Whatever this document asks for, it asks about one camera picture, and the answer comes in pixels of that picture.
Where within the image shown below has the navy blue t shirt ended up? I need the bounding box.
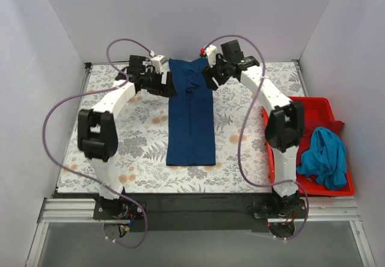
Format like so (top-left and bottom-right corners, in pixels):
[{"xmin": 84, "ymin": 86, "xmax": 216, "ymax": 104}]
[{"xmin": 166, "ymin": 58, "xmax": 216, "ymax": 166}]

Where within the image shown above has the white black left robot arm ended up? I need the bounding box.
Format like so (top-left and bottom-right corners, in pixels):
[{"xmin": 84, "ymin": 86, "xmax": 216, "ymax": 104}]
[{"xmin": 77, "ymin": 55, "xmax": 177, "ymax": 219}]

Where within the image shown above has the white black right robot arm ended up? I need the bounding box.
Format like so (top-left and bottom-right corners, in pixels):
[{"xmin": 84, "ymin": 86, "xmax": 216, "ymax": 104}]
[{"xmin": 200, "ymin": 35, "xmax": 304, "ymax": 218}]

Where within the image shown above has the floral patterned table mat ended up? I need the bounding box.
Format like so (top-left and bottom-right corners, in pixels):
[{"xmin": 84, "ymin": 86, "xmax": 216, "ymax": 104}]
[{"xmin": 56, "ymin": 61, "xmax": 309, "ymax": 194}]

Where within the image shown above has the red plastic bin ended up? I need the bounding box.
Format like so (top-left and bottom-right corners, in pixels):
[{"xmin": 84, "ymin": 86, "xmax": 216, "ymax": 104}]
[{"xmin": 263, "ymin": 96, "xmax": 355, "ymax": 197}]

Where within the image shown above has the red t shirt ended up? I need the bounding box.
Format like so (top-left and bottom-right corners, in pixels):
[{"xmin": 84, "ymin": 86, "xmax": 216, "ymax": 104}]
[{"xmin": 296, "ymin": 120, "xmax": 345, "ymax": 166}]

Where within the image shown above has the teal blue t shirt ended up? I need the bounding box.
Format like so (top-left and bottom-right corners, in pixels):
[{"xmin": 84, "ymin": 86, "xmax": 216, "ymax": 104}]
[{"xmin": 297, "ymin": 127, "xmax": 348, "ymax": 191}]

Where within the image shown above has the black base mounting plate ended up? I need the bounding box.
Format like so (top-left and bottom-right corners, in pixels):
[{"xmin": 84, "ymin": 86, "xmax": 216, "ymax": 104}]
[{"xmin": 93, "ymin": 193, "xmax": 306, "ymax": 233}]

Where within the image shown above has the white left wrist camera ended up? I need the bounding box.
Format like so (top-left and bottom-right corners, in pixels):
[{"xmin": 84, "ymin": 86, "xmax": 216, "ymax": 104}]
[{"xmin": 149, "ymin": 51, "xmax": 167, "ymax": 73}]

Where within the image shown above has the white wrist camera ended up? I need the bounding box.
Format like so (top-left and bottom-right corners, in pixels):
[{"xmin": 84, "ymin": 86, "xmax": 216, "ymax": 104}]
[
  {"xmin": 200, "ymin": 44, "xmax": 220, "ymax": 67},
  {"xmin": 149, "ymin": 51, "xmax": 167, "ymax": 73}
]

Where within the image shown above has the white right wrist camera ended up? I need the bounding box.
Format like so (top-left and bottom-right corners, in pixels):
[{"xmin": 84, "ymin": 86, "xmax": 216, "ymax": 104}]
[{"xmin": 200, "ymin": 44, "xmax": 220, "ymax": 67}]

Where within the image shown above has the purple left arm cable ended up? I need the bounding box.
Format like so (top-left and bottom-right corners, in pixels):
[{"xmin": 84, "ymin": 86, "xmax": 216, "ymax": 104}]
[{"xmin": 42, "ymin": 38, "xmax": 156, "ymax": 248}]

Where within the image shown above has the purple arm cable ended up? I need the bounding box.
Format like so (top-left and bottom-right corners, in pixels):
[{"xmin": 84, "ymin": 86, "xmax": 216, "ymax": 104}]
[
  {"xmin": 204, "ymin": 34, "xmax": 310, "ymax": 241},
  {"xmin": 42, "ymin": 38, "xmax": 156, "ymax": 248}
]

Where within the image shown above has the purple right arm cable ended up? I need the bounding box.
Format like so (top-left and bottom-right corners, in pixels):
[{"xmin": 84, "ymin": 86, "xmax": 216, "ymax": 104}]
[{"xmin": 204, "ymin": 34, "xmax": 310, "ymax": 241}]

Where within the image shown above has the aluminium frame rail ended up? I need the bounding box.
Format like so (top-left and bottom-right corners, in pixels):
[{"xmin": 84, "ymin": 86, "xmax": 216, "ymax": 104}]
[{"xmin": 25, "ymin": 197, "xmax": 100, "ymax": 267}]

